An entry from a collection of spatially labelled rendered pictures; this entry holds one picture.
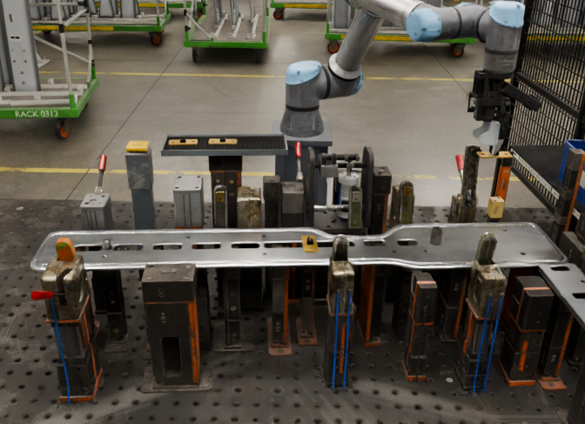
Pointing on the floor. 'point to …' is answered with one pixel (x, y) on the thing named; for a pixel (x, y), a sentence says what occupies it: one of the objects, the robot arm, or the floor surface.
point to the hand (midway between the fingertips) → (494, 148)
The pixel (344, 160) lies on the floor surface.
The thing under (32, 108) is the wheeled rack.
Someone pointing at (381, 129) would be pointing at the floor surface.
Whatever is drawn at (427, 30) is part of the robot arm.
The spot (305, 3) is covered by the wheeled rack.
